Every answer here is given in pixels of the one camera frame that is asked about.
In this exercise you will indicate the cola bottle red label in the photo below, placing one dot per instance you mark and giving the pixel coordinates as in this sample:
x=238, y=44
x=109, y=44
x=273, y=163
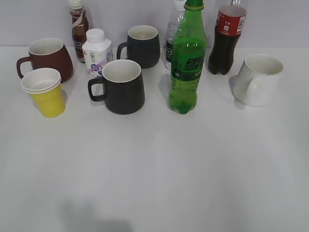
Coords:
x=228, y=29

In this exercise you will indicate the brown ceramic mug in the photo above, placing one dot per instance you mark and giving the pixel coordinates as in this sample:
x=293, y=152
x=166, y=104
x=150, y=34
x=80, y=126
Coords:
x=48, y=53

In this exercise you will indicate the clear water bottle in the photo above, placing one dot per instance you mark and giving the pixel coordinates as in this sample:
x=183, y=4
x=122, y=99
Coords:
x=175, y=19

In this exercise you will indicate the green plastic soda bottle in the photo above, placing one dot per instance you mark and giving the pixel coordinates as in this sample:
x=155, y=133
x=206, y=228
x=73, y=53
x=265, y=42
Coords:
x=189, y=47

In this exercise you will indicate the white yogurt drink bottle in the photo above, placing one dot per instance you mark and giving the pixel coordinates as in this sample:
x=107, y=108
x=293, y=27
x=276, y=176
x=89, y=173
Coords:
x=97, y=51

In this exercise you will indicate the white ceramic mug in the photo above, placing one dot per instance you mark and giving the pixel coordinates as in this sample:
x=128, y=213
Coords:
x=257, y=80

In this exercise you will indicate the brown coffee drink bottle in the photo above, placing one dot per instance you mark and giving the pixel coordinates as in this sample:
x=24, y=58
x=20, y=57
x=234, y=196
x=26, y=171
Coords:
x=80, y=26

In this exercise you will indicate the black mug back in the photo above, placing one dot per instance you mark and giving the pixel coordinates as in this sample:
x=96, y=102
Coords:
x=142, y=46

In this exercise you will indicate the yellow paper cup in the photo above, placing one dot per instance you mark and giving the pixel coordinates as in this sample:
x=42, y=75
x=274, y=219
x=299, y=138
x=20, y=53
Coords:
x=44, y=87

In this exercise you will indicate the black mug front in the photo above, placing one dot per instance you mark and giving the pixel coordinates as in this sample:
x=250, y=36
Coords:
x=120, y=86

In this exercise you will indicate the black mug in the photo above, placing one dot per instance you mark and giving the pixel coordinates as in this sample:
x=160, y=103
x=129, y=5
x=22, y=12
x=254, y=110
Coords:
x=142, y=46
x=120, y=86

